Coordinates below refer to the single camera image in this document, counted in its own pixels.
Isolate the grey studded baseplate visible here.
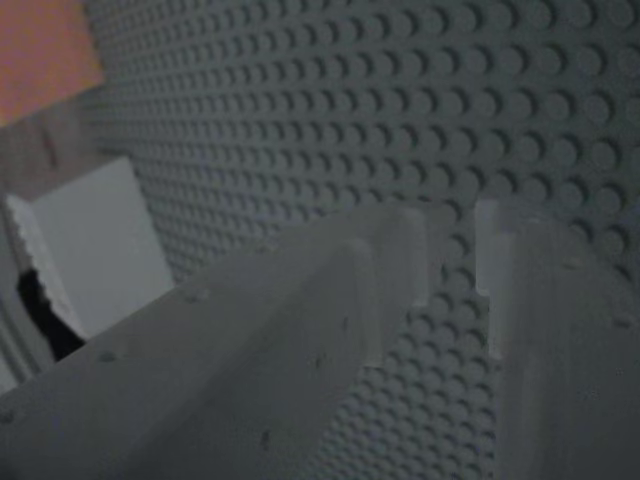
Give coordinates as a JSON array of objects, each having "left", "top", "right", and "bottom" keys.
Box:
[{"left": 82, "top": 0, "right": 640, "bottom": 480}]

